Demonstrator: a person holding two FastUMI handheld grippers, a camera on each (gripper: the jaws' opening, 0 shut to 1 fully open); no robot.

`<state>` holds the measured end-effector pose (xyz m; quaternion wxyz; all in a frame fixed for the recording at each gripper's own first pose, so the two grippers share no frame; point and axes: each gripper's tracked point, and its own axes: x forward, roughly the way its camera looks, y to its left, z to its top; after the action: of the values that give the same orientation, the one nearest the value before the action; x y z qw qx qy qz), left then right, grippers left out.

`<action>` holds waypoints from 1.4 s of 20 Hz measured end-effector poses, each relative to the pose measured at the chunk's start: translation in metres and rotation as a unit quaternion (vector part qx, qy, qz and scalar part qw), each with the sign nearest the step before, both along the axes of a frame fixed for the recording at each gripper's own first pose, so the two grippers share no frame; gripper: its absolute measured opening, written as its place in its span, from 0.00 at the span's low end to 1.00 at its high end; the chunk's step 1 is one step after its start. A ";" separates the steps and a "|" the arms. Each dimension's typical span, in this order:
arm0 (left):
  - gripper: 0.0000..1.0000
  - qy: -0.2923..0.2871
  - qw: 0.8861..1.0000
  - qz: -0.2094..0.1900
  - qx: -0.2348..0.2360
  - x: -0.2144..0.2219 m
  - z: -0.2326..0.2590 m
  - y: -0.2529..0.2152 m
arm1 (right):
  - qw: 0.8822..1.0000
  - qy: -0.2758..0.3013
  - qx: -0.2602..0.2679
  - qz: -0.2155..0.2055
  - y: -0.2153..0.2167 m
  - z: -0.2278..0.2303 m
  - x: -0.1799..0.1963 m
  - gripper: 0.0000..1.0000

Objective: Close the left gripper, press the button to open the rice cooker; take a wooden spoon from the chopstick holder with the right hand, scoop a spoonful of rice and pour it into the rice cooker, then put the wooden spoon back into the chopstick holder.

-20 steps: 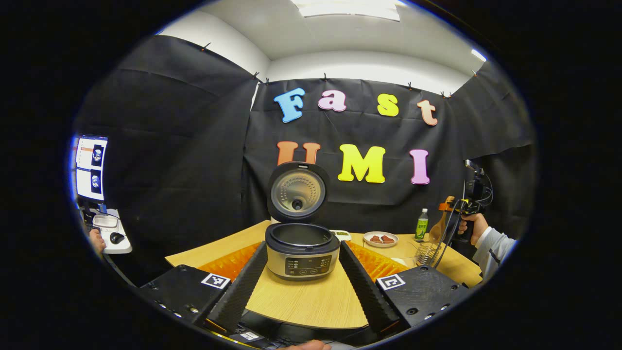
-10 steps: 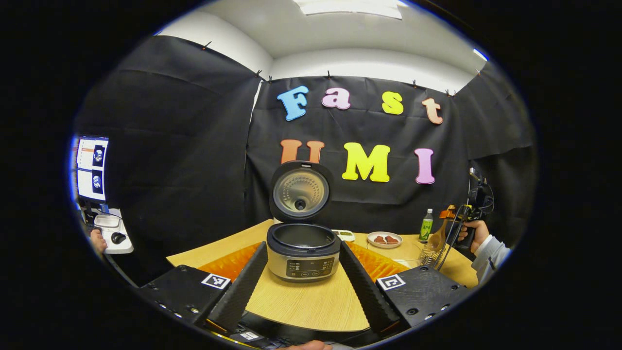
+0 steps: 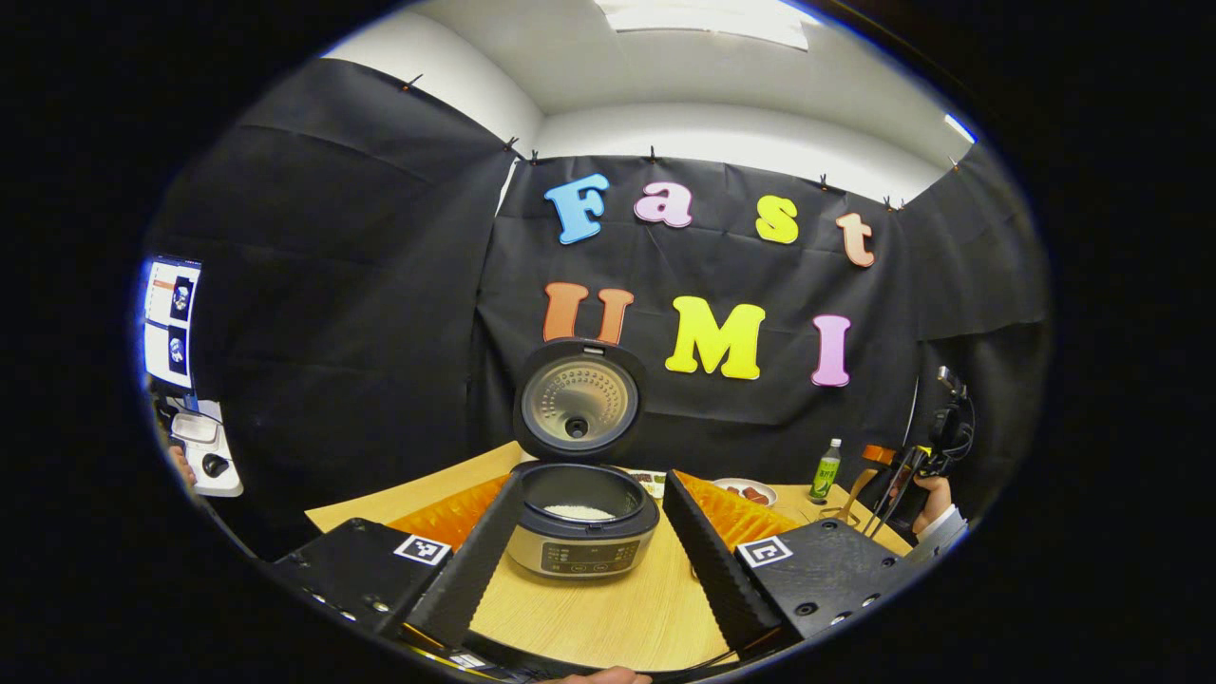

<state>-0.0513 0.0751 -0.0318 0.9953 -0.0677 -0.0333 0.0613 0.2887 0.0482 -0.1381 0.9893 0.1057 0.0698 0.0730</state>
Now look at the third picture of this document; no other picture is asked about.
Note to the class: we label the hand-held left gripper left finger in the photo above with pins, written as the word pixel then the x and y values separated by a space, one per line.
pixel 475 570

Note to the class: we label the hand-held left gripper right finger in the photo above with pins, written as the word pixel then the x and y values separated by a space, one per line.
pixel 712 570

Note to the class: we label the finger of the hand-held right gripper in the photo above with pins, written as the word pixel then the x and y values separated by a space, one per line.
pixel 879 454

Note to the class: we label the wooden spoon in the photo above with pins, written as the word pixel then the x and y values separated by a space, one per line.
pixel 860 489

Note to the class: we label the dark grey rice cooker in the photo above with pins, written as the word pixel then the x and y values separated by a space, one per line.
pixel 589 556

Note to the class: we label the white rice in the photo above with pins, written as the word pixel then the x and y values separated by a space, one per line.
pixel 579 513

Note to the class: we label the green drink bottle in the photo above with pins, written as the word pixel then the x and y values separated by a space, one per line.
pixel 826 472

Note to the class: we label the white round plate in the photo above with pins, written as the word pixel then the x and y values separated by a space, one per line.
pixel 727 486

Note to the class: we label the white divided bean dish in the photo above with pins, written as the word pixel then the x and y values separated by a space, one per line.
pixel 651 481

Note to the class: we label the white side desk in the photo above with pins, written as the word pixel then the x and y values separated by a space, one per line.
pixel 223 484

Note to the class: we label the black computer mouse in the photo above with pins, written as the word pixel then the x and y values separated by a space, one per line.
pixel 216 465

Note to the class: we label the black backdrop cloth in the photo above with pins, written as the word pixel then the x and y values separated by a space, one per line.
pixel 380 285

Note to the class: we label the small ceiling light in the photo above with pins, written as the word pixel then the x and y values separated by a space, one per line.
pixel 959 128

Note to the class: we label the computer monitor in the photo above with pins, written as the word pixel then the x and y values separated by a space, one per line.
pixel 171 323

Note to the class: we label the large ceiling light panel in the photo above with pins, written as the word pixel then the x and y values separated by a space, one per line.
pixel 703 21

